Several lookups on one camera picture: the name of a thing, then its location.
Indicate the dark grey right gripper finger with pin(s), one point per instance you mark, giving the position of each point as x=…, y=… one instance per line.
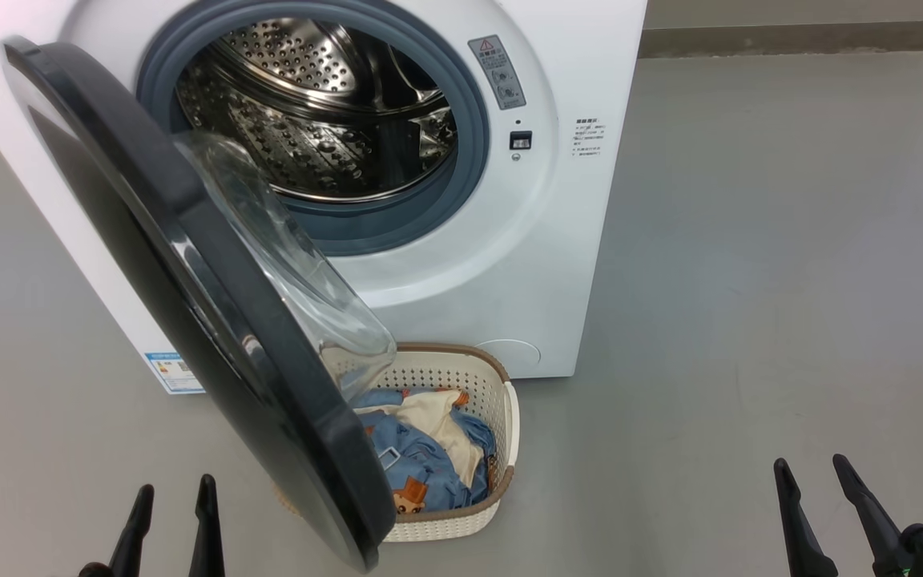
x=802, y=537
x=874, y=521

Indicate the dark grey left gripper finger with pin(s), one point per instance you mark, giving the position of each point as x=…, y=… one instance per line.
x=131, y=537
x=207, y=537

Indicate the dark round washer door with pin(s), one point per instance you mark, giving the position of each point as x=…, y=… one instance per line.
x=189, y=320

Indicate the blue cartoon print garment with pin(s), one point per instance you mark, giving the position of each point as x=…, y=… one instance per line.
x=421, y=469

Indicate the white front-load washing machine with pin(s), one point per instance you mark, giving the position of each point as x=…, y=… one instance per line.
x=525, y=240

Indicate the stainless steel washing machine drum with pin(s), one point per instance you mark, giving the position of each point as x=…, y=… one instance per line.
x=309, y=120

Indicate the black door latch socket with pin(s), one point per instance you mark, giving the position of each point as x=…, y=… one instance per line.
x=520, y=140

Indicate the blue energy label sticker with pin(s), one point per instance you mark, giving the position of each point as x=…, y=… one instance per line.
x=173, y=373

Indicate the cream perforated laundry basket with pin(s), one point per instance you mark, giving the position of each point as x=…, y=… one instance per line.
x=445, y=525

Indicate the round white filter cover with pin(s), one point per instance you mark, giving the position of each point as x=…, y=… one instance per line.
x=509, y=353

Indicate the small printed text label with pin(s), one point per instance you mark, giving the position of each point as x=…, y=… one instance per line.
x=588, y=138

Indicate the grey warning sticker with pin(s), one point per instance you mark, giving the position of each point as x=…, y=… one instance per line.
x=497, y=72

